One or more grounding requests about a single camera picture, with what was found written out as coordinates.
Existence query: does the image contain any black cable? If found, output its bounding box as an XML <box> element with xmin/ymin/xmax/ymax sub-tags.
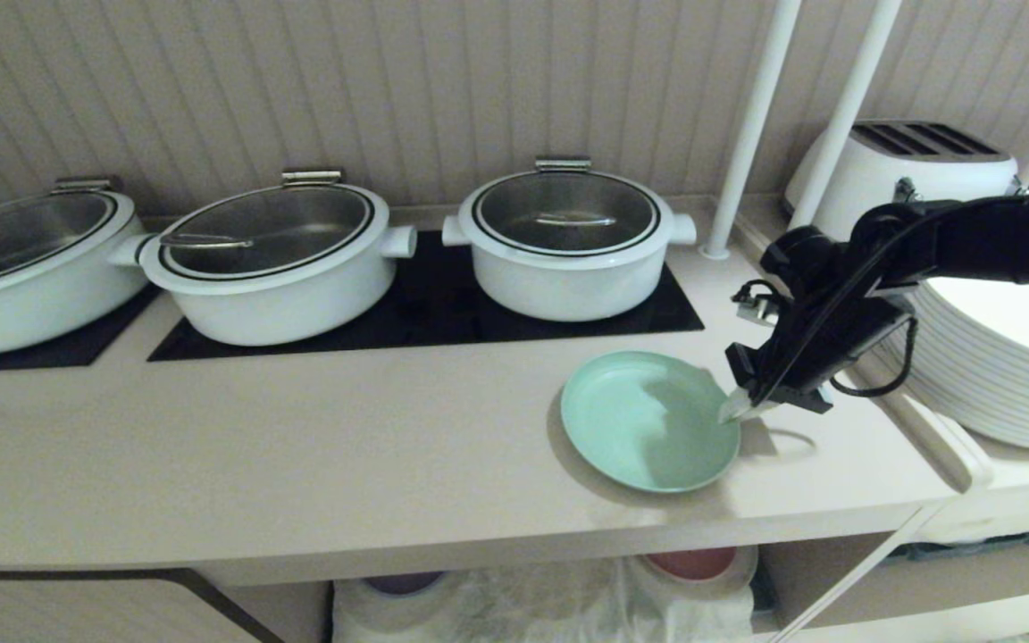
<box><xmin>830</xmin><ymin>315</ymin><xmax>919</xmax><ymax>399</ymax></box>

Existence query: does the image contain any pink bowl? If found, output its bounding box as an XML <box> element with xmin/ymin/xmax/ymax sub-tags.
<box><xmin>642</xmin><ymin>546</ymin><xmax>740</xmax><ymax>582</ymax></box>

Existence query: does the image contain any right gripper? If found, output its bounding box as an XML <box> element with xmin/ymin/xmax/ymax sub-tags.
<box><xmin>717</xmin><ymin>290</ymin><xmax>915</xmax><ymax>426</ymax></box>

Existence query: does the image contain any stack of white plates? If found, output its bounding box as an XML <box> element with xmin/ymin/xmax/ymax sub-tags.
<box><xmin>872</xmin><ymin>276</ymin><xmax>1029</xmax><ymax>453</ymax></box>

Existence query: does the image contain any white slanted brace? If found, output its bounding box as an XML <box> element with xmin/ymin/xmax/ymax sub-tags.
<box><xmin>766</xmin><ymin>505</ymin><xmax>946</xmax><ymax>643</ymax></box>

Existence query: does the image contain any purple bowl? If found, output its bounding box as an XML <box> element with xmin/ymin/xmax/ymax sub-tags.
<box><xmin>363</xmin><ymin>572</ymin><xmax>446</xmax><ymax>597</ymax></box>

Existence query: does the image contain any white round cooking pot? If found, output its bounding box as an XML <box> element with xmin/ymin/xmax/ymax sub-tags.
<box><xmin>440</xmin><ymin>157</ymin><xmax>698</xmax><ymax>323</ymax></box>

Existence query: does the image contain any white support pole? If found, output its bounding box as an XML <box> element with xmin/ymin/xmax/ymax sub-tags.
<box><xmin>701</xmin><ymin>0</ymin><xmax>804</xmax><ymax>263</ymax></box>
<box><xmin>787</xmin><ymin>0</ymin><xmax>905</xmax><ymax>234</ymax></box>

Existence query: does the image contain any white oval cooking pot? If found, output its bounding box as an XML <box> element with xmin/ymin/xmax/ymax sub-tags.
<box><xmin>0</xmin><ymin>177</ymin><xmax>155</xmax><ymax>357</ymax></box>
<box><xmin>107</xmin><ymin>170</ymin><xmax>418</xmax><ymax>348</ymax></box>

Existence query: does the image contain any glass pot lid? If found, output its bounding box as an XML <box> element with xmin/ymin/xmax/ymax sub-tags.
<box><xmin>157</xmin><ymin>170</ymin><xmax>378</xmax><ymax>281</ymax></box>
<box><xmin>473</xmin><ymin>157</ymin><xmax>664</xmax><ymax>257</ymax></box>
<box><xmin>0</xmin><ymin>177</ymin><xmax>120</xmax><ymax>292</ymax></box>

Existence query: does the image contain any clear plastic wrap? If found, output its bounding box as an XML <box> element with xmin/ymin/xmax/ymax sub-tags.
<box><xmin>330</xmin><ymin>547</ymin><xmax>760</xmax><ymax>643</ymax></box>

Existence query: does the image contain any black induction hob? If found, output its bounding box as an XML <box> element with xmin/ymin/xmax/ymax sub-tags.
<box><xmin>0</xmin><ymin>283</ymin><xmax>163</xmax><ymax>373</ymax></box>
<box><xmin>146</xmin><ymin>230</ymin><xmax>706</xmax><ymax>363</ymax></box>

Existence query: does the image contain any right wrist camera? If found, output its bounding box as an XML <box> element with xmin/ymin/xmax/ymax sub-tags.
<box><xmin>732</xmin><ymin>280</ymin><xmax>783</xmax><ymax>329</ymax></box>

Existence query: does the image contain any white toaster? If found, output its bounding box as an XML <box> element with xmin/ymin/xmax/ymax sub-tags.
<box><xmin>782</xmin><ymin>120</ymin><xmax>1021</xmax><ymax>244</ymax></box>

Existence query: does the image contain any mint green plate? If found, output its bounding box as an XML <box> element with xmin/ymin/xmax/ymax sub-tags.
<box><xmin>560</xmin><ymin>350</ymin><xmax>742</xmax><ymax>495</ymax></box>

